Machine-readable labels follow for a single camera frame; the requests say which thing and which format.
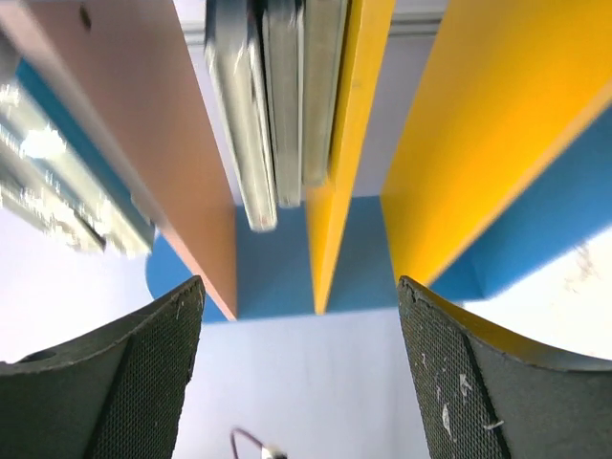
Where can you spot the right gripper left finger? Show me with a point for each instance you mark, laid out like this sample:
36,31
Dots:
115,392

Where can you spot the grey letter G book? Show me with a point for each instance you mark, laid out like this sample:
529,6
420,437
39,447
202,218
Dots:
323,43

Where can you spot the black Moon and Sixpence book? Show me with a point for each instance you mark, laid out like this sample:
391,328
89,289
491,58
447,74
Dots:
282,27

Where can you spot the navy blue hardcover book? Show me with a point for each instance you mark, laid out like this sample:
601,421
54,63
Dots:
31,192

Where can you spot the teal ocean cover book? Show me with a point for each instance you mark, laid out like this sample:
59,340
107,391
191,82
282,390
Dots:
56,141

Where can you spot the dark purple book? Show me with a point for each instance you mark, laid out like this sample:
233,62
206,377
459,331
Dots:
235,64

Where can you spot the blue pink yellow bookshelf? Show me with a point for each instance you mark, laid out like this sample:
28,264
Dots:
507,86

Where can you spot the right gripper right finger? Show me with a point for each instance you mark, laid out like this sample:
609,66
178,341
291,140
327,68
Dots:
485,391

